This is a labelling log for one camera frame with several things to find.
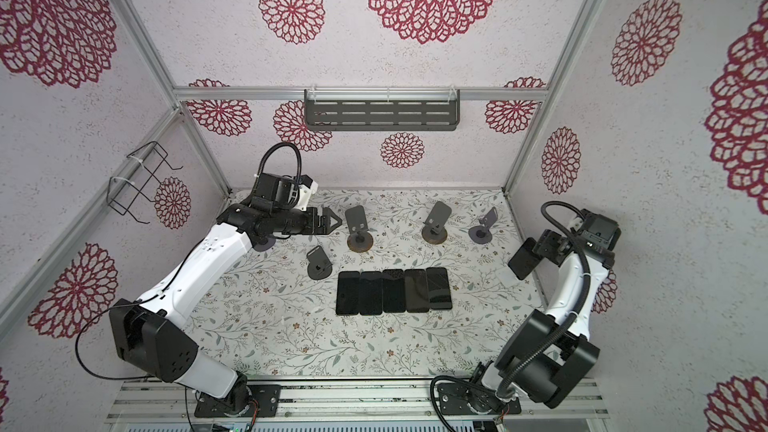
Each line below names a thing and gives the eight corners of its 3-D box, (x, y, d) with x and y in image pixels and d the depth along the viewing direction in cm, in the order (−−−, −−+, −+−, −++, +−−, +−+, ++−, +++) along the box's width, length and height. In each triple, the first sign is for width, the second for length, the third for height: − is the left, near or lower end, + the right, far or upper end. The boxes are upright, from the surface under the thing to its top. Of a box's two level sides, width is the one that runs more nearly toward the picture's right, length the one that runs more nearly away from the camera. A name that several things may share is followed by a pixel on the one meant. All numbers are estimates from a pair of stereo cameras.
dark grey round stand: (318, 284, 97) (312, 269, 89) (307, 272, 100) (301, 256, 92) (334, 272, 100) (330, 256, 92) (323, 260, 102) (318, 244, 95)
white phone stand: (504, 288, 96) (507, 284, 94) (495, 273, 99) (497, 269, 97) (516, 284, 97) (519, 280, 95) (506, 269, 100) (508, 266, 98)
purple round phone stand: (469, 239, 108) (477, 219, 100) (483, 224, 113) (491, 205, 104) (483, 248, 106) (492, 229, 97) (496, 233, 110) (506, 214, 102)
